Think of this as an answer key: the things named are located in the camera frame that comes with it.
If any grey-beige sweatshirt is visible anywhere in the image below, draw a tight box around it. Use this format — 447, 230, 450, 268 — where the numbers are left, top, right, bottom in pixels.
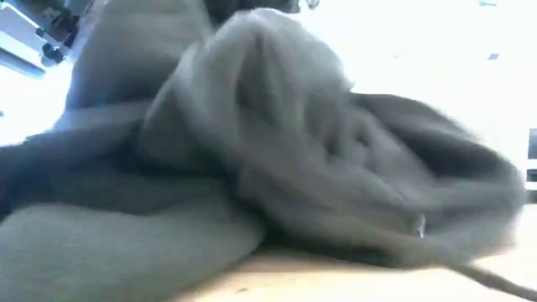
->
0, 0, 537, 302

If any dark screen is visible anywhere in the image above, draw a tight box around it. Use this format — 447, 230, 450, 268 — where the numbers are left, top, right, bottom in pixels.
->
527, 127, 537, 161

